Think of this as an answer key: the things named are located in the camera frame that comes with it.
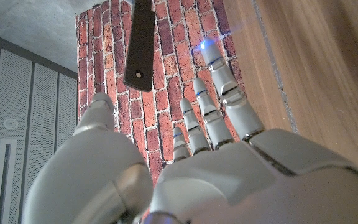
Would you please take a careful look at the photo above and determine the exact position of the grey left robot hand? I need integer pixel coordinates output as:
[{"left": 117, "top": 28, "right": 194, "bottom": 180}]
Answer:
[{"left": 22, "top": 37, "right": 358, "bottom": 224}]

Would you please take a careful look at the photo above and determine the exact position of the round white ceiling sensor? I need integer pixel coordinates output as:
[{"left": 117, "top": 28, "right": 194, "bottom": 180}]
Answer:
[{"left": 3, "top": 118, "right": 19, "bottom": 130}]

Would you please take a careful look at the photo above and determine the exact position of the printed red brick backdrop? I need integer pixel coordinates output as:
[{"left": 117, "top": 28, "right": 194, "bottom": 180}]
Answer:
[{"left": 75, "top": 0, "right": 245, "bottom": 224}]

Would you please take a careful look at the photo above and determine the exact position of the black stapler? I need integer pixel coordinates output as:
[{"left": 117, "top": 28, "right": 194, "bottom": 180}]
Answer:
[{"left": 122, "top": 0, "right": 156, "bottom": 93}]

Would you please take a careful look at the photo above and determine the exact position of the long ceiling vent slot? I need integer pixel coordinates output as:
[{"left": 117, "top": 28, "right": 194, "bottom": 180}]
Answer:
[{"left": 0, "top": 139, "right": 17, "bottom": 224}]

